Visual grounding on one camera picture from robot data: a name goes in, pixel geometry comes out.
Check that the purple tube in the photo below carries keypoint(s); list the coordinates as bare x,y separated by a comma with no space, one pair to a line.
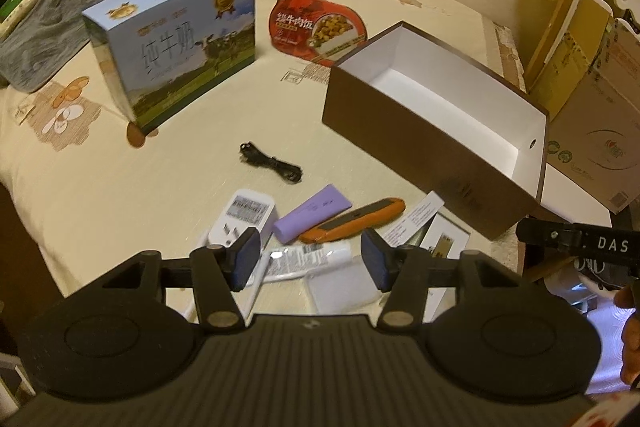
310,212

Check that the large printed cardboard box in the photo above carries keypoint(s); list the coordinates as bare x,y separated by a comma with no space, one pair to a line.
600,132

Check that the small white picture box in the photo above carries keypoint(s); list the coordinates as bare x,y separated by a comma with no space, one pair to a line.
445,237

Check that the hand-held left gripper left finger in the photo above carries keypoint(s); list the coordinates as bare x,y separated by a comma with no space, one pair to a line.
246,257

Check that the cream printed bedsheet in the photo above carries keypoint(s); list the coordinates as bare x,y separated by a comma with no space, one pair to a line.
200,167

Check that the white printed tube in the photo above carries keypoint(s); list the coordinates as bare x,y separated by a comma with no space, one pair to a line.
300,257

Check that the clear plastic case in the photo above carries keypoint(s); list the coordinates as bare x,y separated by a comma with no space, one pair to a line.
345,287

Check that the brown storage box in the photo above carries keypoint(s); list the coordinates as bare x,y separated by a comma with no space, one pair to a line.
400,142

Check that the person's right hand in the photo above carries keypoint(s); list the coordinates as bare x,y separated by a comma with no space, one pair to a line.
630,347

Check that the yellow flattened cardboard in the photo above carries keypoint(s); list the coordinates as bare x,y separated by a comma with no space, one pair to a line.
555,57

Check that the white paper leaflet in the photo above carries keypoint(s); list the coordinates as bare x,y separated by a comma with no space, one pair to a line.
420,214

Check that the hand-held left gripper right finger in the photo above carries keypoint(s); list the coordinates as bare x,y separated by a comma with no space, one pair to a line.
375,262

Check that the red instant rice bowl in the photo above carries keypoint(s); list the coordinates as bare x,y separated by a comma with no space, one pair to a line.
300,27

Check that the grey cloth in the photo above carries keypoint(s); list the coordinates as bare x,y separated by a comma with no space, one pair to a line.
45,37

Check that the white furniture top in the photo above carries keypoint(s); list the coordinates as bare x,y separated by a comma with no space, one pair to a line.
575,197

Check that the blue milk carton box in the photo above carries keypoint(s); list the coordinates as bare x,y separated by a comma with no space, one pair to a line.
170,52

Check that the white power adapter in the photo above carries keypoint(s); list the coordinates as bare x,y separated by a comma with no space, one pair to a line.
245,212

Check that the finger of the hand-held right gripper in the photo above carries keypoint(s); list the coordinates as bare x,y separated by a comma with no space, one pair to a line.
547,234

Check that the orange utility knife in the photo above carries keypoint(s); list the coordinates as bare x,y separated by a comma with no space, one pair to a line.
350,219

